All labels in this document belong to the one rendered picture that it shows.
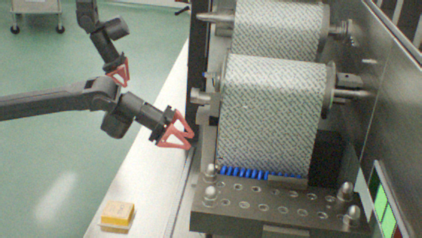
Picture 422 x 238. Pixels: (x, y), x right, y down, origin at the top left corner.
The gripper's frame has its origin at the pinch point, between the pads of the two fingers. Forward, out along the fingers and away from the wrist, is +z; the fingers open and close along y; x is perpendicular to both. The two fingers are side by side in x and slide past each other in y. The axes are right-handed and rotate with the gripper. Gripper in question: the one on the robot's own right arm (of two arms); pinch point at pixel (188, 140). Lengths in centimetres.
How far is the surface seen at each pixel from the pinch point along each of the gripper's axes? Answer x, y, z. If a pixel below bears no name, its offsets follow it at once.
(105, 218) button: -23.5, 13.8, -7.6
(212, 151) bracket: -3.8, -8.0, 8.4
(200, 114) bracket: 4.1, -7.4, -0.3
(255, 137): 10.6, -0.3, 13.4
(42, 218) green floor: -139, -84, -26
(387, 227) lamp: 26, 35, 31
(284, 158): 9.8, -0.3, 22.7
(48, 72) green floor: -181, -279, -99
